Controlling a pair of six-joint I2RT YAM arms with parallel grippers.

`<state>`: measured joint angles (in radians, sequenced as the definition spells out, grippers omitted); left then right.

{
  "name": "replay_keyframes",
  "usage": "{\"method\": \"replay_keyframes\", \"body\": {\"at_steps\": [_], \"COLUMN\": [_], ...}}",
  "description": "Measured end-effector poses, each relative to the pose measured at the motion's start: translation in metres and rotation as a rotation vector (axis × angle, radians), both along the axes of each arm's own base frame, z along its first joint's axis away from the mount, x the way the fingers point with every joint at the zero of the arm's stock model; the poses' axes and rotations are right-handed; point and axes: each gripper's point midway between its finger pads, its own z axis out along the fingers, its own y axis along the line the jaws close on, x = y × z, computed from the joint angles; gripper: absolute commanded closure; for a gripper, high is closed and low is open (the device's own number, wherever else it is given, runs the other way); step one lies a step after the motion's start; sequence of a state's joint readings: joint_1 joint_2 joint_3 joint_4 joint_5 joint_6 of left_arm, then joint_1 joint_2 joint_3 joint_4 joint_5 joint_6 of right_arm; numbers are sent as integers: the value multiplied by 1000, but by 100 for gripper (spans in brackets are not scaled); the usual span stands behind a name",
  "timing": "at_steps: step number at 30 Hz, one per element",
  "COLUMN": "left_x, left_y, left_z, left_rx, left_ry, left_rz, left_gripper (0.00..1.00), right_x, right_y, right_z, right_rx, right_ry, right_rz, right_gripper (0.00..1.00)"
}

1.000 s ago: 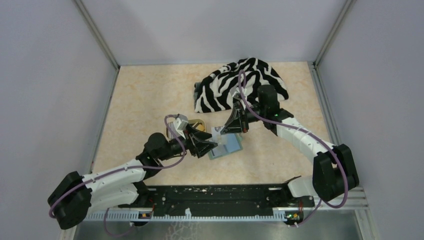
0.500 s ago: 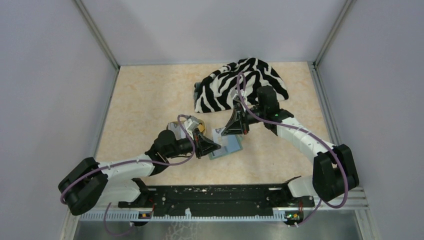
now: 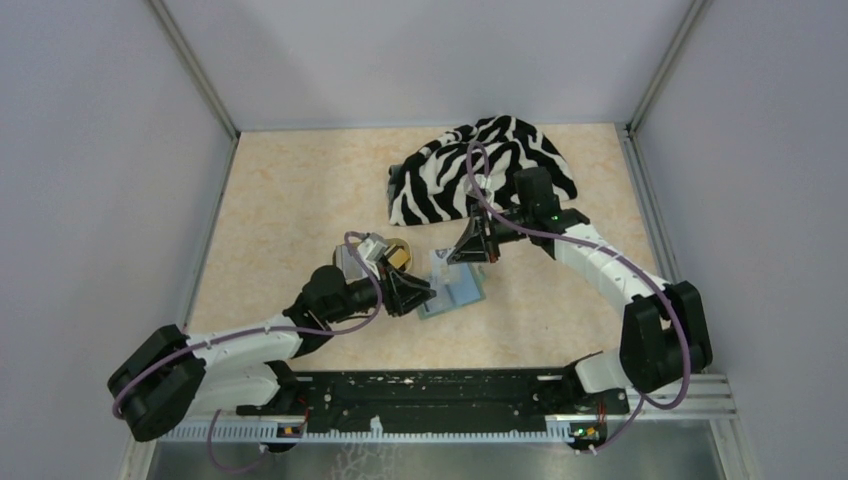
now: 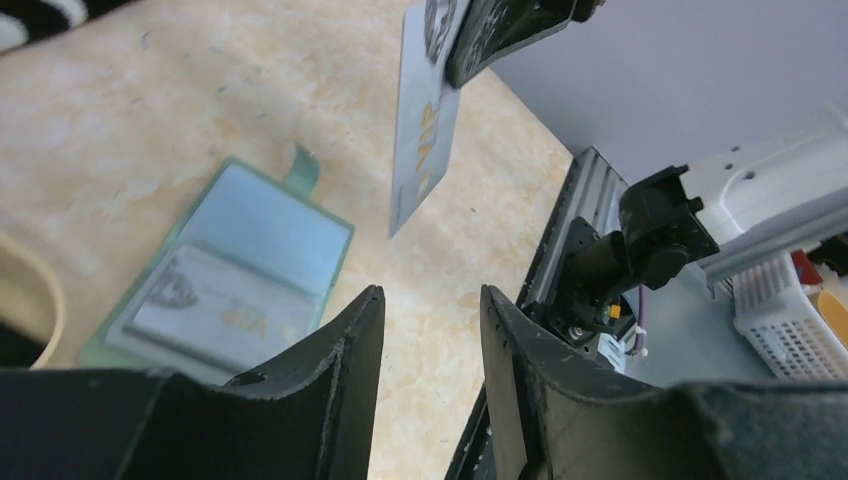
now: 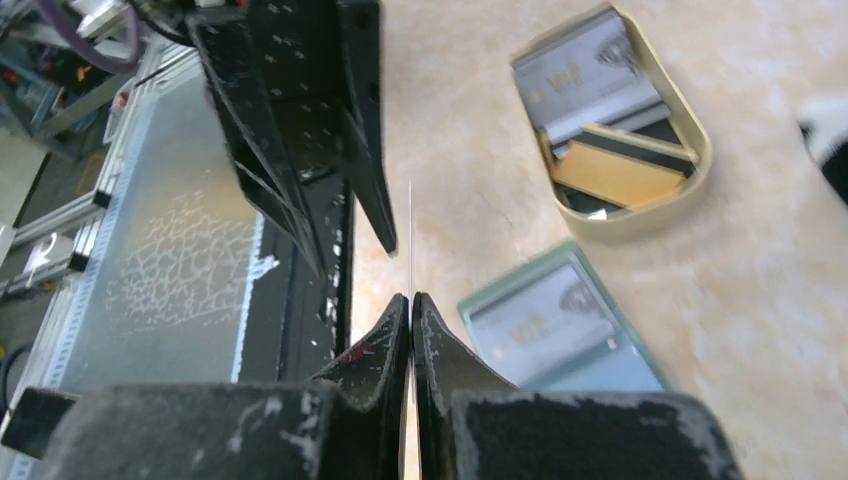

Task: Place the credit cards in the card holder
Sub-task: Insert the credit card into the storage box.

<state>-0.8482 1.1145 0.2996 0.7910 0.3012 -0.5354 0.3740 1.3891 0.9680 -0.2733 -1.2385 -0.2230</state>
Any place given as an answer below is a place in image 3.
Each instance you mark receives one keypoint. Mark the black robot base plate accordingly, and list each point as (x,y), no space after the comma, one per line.
(430,401)

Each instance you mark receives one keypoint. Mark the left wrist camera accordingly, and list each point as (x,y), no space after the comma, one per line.
(372,247)

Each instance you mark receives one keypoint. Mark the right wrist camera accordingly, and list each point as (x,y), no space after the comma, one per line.
(479,187)

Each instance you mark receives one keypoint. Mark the beige oval card tray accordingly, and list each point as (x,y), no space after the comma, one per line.
(398,253)

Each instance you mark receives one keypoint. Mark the aluminium frame rail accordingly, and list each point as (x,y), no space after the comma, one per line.
(437,397)

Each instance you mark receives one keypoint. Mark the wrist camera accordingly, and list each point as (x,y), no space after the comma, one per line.
(372,247)
(479,187)

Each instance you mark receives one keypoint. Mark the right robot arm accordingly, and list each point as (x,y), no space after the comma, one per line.
(664,331)

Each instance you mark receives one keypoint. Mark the zebra striped cloth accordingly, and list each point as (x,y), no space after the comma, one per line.
(431,185)

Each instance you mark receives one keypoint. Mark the light blue card holder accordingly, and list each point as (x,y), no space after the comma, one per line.
(464,290)

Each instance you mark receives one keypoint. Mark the grey patterned card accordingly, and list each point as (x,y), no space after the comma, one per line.
(442,268)

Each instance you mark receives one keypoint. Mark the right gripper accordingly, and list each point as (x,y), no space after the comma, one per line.
(474,245)

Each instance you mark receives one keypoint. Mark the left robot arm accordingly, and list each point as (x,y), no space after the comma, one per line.
(173,375)

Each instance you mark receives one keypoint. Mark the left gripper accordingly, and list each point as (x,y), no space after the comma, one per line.
(404,293)

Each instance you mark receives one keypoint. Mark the white slotted cable duct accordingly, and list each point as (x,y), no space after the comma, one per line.
(242,430)

